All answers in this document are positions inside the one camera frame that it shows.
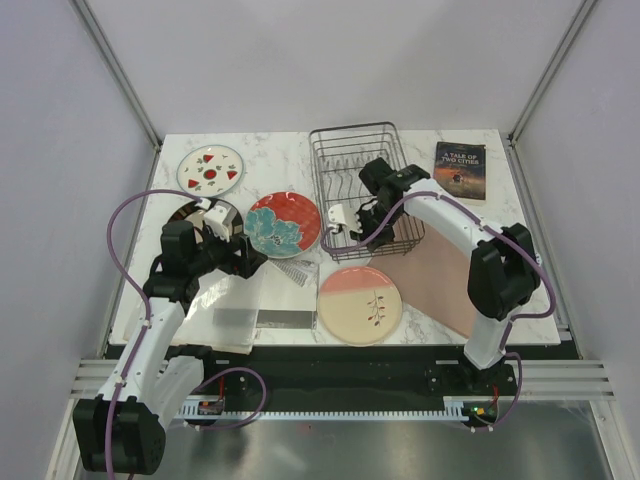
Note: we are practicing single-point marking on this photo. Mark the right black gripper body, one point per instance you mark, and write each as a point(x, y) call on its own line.
point(371, 222)

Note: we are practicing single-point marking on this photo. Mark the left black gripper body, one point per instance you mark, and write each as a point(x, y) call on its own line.
point(217, 253)

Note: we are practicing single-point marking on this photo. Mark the red blue flower plate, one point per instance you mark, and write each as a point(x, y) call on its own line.
point(283, 225)

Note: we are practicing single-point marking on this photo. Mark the black wire dish rack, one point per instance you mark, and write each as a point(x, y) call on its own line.
point(338, 154)

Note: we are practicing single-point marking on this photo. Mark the pink cream leaf plate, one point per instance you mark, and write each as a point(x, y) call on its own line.
point(359, 306)

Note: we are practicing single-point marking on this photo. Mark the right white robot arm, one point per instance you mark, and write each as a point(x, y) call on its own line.
point(503, 271)

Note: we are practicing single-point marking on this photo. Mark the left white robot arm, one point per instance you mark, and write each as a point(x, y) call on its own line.
point(123, 428)

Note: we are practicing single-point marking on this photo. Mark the clear plastic bag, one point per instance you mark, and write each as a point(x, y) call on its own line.
point(229, 313)

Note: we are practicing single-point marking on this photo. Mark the brown rimmed beige plate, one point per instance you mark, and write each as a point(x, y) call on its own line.
point(189, 212)

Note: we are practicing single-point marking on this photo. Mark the pink placemat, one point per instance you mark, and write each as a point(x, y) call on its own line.
point(432, 278)

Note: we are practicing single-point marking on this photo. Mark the white watermelon pattern plate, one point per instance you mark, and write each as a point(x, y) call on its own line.
point(210, 170)

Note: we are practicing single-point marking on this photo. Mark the tale of two cities book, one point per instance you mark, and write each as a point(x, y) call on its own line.
point(460, 169)

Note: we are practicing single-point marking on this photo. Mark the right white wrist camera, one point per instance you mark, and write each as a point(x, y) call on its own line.
point(343, 217)

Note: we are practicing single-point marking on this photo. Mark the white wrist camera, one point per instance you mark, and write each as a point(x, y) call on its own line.
point(343, 217)
point(222, 217)

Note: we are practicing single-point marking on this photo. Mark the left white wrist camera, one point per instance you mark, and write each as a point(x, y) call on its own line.
point(222, 217)

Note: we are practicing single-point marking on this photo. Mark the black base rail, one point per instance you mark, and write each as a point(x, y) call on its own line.
point(297, 378)

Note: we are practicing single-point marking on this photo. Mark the white cable duct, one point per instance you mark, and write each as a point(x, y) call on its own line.
point(198, 409)

